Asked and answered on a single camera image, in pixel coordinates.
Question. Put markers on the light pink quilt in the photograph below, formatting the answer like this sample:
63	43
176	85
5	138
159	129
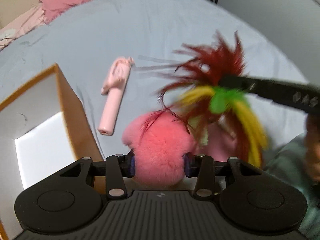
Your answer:
17	27

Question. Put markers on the pink selfie stick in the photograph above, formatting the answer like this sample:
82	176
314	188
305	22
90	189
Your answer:
113	97

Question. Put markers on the orange cardboard box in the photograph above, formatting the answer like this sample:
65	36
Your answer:
37	120

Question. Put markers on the pink pillow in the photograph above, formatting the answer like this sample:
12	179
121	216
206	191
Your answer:
75	0

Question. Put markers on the colourful feather toy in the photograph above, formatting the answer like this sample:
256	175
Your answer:
220	100

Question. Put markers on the grey-blue bed sheet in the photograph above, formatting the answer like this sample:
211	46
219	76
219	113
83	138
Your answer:
150	30

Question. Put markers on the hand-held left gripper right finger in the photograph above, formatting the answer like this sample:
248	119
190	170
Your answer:
188	166

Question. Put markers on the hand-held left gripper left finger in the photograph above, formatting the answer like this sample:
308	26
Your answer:
131	166

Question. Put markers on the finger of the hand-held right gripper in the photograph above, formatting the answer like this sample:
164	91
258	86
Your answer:
237	83

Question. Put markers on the pink fluffy ball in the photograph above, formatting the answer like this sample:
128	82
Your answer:
157	152

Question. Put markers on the person's right hand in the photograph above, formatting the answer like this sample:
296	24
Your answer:
314	145

